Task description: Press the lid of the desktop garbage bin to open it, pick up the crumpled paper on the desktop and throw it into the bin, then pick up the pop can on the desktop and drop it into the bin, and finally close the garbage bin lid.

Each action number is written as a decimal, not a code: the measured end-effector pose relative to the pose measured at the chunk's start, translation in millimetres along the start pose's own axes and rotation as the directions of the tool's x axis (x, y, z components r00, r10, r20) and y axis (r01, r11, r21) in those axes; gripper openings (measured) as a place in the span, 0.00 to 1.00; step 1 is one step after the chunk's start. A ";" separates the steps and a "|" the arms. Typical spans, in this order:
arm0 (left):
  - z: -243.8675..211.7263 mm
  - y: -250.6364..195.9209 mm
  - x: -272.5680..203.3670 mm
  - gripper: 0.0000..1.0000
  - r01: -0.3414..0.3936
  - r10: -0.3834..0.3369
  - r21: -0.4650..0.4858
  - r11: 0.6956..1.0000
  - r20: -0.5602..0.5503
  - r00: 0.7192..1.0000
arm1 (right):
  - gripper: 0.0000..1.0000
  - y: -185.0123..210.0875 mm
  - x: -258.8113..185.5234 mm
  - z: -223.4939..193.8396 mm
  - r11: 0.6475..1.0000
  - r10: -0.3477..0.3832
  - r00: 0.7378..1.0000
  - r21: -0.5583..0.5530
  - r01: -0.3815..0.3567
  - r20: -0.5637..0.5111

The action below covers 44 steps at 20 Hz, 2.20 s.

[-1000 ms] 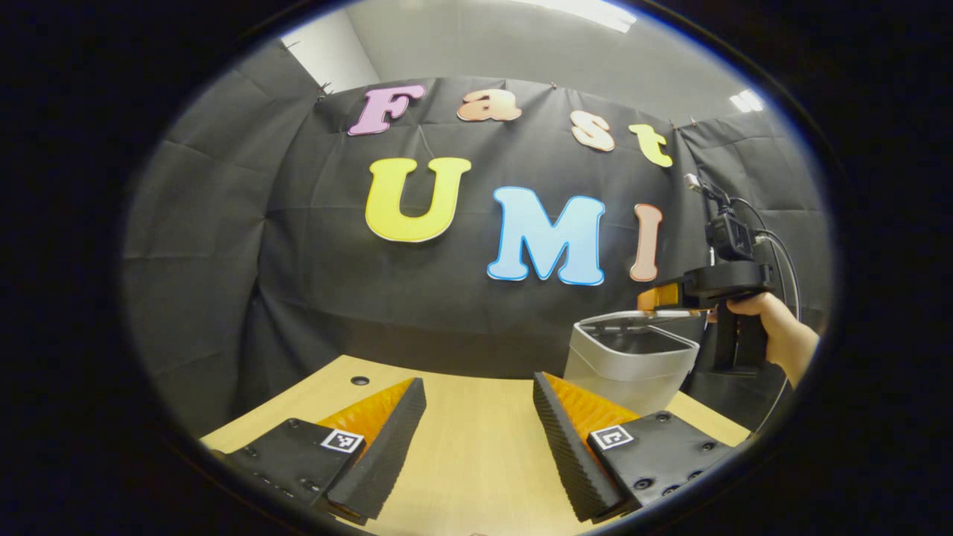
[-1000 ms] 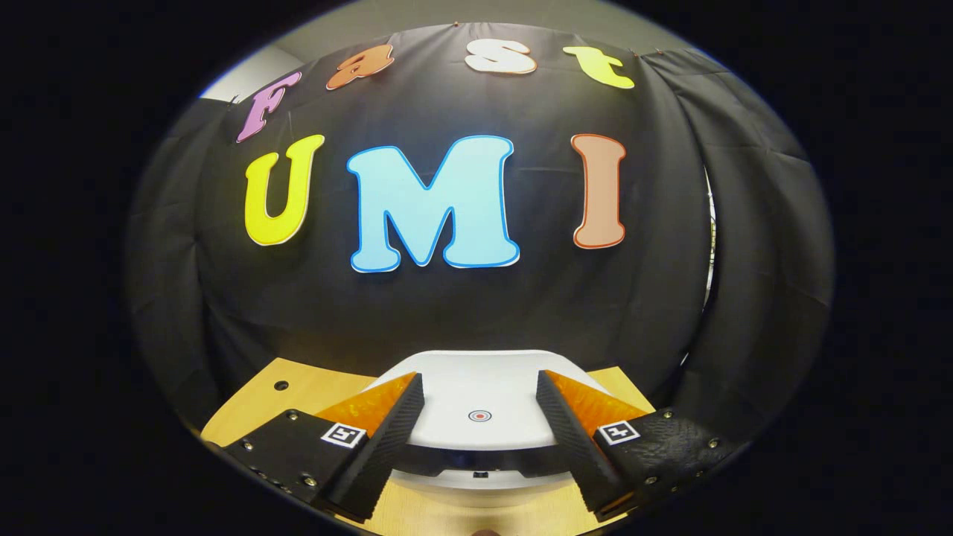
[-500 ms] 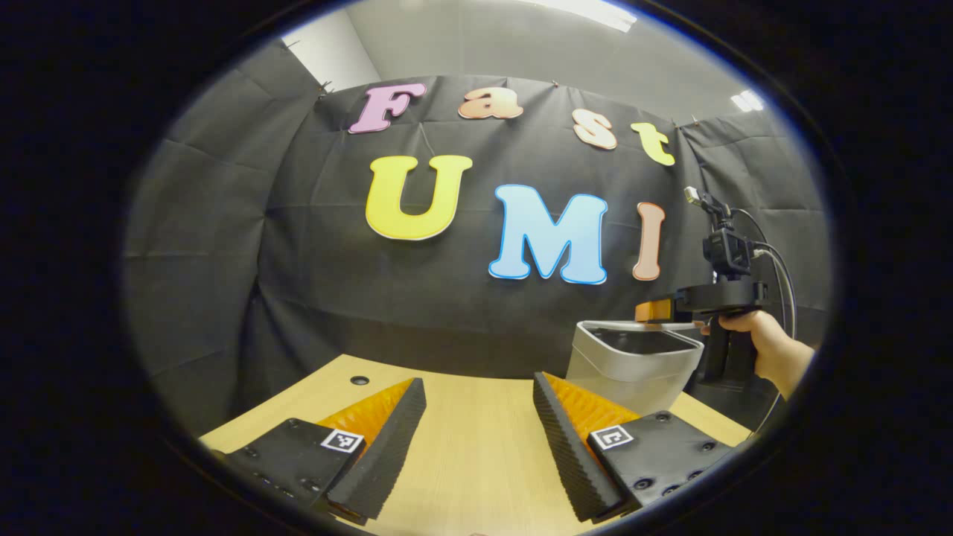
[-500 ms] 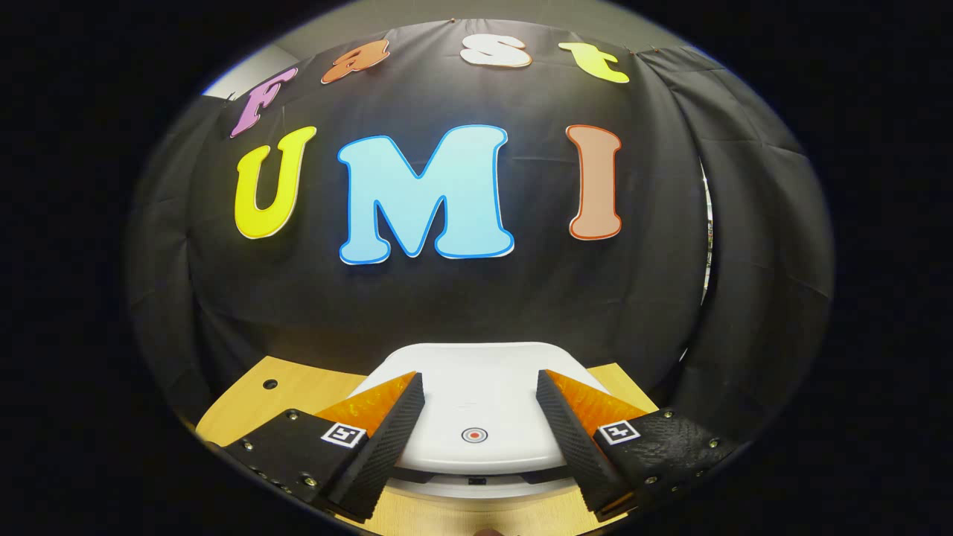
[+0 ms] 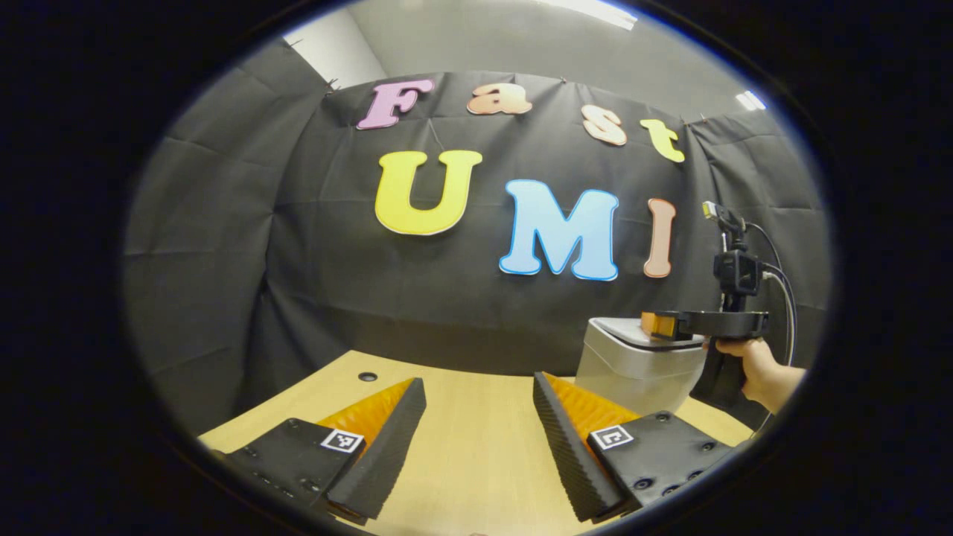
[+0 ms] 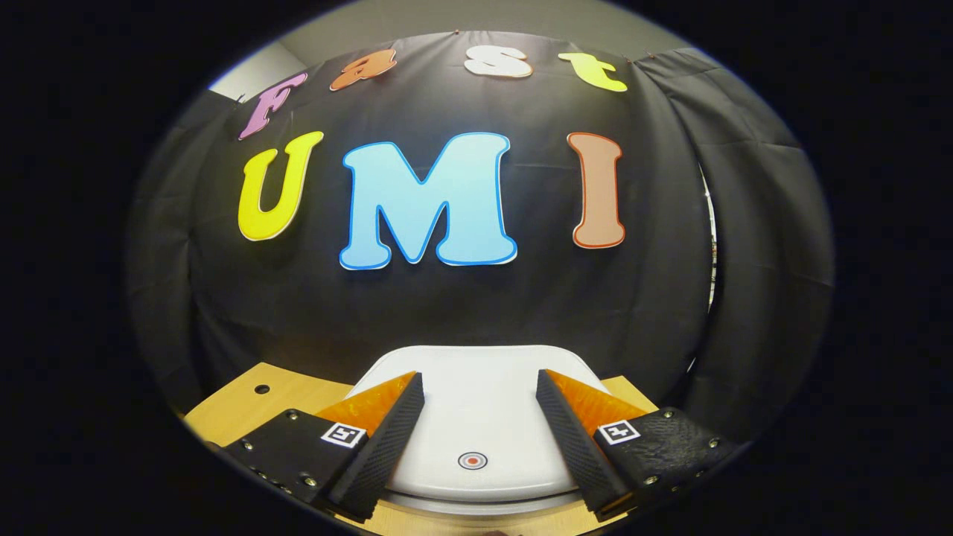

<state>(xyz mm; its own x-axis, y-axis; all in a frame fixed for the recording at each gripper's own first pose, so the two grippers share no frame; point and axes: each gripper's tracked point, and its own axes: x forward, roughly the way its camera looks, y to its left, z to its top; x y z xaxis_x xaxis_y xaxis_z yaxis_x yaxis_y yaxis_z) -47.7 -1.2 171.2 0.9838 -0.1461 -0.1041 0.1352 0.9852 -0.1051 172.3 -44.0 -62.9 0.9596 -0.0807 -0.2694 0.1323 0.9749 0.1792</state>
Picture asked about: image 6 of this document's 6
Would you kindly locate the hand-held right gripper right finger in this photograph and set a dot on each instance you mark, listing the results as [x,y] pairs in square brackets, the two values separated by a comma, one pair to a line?
[572,443]

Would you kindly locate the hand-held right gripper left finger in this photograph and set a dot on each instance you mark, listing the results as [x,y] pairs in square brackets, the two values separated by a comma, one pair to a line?
[387,443]

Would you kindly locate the white desktop garbage bin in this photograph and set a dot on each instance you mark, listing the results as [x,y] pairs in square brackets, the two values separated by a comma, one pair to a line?
[476,409]

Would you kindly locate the wooden desktop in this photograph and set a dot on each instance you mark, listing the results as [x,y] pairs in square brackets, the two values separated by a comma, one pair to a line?
[246,409]

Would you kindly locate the black backdrop cloth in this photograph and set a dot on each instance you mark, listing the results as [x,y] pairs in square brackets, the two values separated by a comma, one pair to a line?
[298,298]

